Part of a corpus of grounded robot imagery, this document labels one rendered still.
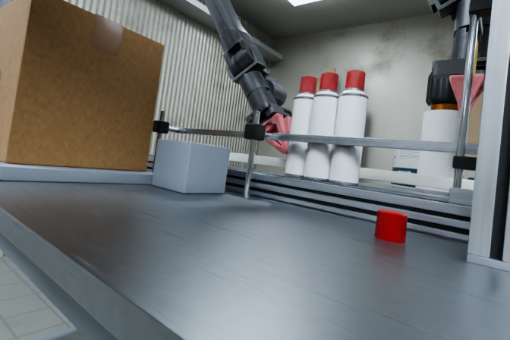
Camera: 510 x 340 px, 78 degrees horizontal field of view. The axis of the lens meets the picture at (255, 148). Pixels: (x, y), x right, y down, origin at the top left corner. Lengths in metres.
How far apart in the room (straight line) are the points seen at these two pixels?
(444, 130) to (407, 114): 2.94
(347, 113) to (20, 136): 0.52
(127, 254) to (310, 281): 0.12
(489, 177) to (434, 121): 0.44
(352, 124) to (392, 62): 3.39
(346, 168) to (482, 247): 0.25
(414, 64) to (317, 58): 1.18
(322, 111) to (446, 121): 0.31
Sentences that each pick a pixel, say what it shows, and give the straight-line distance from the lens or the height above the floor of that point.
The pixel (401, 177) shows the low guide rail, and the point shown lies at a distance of 0.60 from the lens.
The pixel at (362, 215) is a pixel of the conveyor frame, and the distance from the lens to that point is 0.53.
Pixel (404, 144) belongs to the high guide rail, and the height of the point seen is 0.95.
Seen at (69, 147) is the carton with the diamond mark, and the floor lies 0.88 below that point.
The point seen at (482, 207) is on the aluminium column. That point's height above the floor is 0.88.
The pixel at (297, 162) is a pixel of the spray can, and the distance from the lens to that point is 0.62.
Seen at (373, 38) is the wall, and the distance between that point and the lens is 4.12.
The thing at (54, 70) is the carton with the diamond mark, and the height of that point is 1.00.
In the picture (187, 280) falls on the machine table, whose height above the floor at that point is 0.83.
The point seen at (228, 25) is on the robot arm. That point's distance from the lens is 0.80.
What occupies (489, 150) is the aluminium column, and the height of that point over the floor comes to 0.94.
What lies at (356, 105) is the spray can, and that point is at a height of 1.02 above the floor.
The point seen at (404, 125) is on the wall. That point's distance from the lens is 3.72.
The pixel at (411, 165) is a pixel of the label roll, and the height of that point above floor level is 0.95.
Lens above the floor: 0.90
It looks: 2 degrees up
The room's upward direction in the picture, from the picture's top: 7 degrees clockwise
